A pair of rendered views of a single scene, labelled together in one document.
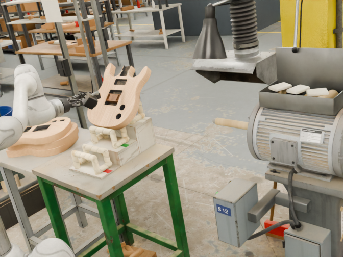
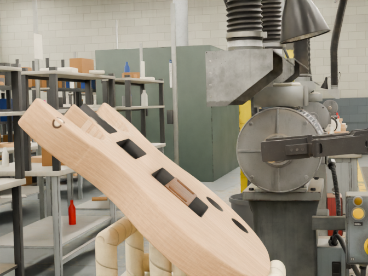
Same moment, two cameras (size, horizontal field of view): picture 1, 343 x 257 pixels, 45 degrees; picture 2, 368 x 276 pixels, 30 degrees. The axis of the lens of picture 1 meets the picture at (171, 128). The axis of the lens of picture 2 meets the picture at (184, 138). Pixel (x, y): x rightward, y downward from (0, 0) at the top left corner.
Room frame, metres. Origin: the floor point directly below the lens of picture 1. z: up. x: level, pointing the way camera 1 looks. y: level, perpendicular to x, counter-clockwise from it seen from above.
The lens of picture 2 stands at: (2.83, 1.21, 1.40)
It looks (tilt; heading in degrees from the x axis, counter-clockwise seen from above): 3 degrees down; 239
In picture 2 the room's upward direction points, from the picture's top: 1 degrees counter-clockwise
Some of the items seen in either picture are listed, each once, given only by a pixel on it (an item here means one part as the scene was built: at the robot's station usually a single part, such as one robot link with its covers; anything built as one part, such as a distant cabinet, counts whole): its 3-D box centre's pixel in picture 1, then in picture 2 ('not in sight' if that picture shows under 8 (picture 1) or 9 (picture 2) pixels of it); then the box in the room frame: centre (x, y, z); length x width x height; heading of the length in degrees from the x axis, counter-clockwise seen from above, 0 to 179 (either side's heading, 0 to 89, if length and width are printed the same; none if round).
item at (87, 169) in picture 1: (94, 167); not in sight; (2.08, 0.46, 0.94); 0.27 x 0.15 x 0.01; 49
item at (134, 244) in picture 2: (140, 110); (134, 248); (2.29, 0.16, 1.15); 0.03 x 0.03 x 0.09
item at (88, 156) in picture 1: (83, 155); not in sight; (2.05, 0.49, 1.04); 0.20 x 0.03 x 0.03; 48
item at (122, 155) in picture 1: (112, 149); not in sight; (2.20, 0.36, 0.98); 0.27 x 0.16 x 0.09; 49
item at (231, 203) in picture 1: (256, 219); (363, 233); (1.30, -0.26, 0.99); 0.24 x 0.21 x 0.26; 46
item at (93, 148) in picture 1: (94, 149); not in sight; (2.11, 0.44, 1.04); 0.20 x 0.03 x 0.03; 48
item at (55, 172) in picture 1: (115, 212); not in sight; (2.20, 0.43, 0.55); 0.62 x 0.58 x 0.76; 46
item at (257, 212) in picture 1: (264, 205); (343, 223); (1.34, -0.30, 1.02); 0.19 x 0.04 x 0.04; 136
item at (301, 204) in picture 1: (292, 202); (322, 218); (1.33, -0.41, 1.02); 0.13 x 0.04 x 0.04; 46
